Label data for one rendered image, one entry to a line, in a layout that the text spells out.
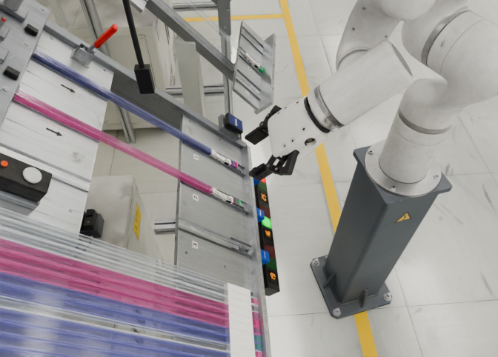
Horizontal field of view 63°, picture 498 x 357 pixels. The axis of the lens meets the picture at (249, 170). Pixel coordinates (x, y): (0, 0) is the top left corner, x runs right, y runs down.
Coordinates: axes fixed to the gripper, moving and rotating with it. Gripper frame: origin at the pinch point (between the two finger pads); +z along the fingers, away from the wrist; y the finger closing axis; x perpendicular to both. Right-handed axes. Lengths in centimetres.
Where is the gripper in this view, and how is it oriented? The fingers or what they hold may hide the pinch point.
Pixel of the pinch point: (255, 155)
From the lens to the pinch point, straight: 80.6
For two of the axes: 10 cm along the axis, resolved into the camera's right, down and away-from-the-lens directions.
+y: -0.9, -7.9, 6.1
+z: -7.3, 4.7, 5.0
